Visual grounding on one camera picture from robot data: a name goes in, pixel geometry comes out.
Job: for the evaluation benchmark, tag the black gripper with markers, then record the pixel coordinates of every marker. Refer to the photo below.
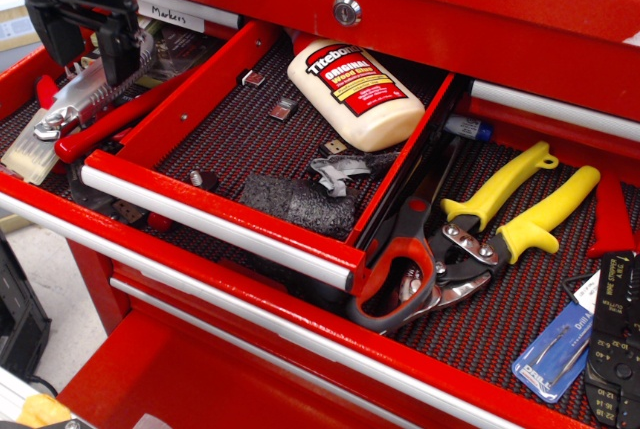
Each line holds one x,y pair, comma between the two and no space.
117,37

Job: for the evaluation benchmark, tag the small open red drawer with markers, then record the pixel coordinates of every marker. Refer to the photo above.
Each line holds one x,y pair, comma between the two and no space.
211,123

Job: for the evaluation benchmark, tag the wide open red drawer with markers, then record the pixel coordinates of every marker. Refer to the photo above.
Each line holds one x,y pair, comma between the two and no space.
204,345

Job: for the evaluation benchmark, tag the white Markers label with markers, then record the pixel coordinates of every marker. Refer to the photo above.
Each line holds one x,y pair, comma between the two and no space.
171,16

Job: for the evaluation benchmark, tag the dark blade package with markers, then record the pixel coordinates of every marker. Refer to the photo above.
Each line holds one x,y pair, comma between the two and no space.
178,50

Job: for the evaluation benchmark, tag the clear plastic drill bit case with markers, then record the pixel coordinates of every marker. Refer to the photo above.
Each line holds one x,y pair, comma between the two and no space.
32,155

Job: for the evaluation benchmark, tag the small USB dongle upper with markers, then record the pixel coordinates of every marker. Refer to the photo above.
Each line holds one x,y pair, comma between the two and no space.
249,77

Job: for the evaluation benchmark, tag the small usb dongle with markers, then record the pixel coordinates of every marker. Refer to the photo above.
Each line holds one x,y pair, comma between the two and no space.
283,109
249,77

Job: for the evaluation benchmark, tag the black knob with screw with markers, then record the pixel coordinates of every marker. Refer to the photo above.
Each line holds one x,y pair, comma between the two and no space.
205,180

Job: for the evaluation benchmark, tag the small USB dongle middle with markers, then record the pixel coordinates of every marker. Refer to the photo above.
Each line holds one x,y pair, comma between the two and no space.
283,109

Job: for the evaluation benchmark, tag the silver cabinet lock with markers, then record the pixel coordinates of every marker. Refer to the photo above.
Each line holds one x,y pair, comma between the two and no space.
347,13

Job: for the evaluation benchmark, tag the Titebond wood glue bottle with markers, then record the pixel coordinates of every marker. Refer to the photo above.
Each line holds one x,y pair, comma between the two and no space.
363,102

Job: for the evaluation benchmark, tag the black USB stick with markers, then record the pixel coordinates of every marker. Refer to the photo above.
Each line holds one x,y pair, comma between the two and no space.
332,147

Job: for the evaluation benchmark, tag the black grip tape piece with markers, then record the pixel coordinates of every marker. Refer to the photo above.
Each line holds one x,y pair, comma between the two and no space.
305,203

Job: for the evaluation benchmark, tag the crumpled grey paper scrap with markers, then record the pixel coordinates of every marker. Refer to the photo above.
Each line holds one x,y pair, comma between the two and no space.
337,169

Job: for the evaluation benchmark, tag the black equipment case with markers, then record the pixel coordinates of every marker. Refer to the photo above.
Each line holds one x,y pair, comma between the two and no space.
25,327

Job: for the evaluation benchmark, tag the blue capped marker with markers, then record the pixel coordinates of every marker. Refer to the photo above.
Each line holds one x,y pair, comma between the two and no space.
470,128

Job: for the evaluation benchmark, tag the red tool chest cabinet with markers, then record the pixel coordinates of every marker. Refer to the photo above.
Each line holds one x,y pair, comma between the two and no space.
583,53

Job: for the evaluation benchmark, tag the red plastic wedge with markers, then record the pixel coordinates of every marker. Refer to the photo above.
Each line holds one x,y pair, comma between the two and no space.
612,228

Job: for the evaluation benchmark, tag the blue drill bit package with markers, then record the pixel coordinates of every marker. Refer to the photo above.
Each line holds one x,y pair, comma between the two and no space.
552,362

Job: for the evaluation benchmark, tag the red handled pliers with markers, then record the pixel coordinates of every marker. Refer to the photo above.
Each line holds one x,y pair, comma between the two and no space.
71,147

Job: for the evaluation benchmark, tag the red black handled scissors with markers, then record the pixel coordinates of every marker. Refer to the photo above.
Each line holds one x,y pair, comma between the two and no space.
401,271

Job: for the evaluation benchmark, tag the yellow handled tin snips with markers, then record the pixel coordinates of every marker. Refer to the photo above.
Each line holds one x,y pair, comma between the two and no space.
490,231

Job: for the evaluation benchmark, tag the black wire stripper tool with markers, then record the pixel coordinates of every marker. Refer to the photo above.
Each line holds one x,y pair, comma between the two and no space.
612,369

